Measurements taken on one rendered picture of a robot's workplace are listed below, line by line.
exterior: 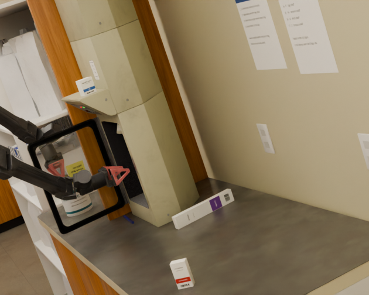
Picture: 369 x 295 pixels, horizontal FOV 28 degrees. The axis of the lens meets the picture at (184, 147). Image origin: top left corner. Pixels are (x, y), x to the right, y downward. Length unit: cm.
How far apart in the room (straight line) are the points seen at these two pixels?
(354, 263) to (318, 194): 55
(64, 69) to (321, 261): 146
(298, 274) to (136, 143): 98
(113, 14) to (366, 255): 131
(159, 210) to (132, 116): 38
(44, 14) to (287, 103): 113
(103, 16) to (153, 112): 41
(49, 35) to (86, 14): 38
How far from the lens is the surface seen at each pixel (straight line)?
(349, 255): 210
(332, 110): 226
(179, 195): 289
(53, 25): 309
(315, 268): 208
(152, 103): 286
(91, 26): 274
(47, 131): 304
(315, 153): 245
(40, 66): 397
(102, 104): 274
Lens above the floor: 177
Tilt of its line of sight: 12 degrees down
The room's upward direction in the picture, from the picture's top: 19 degrees counter-clockwise
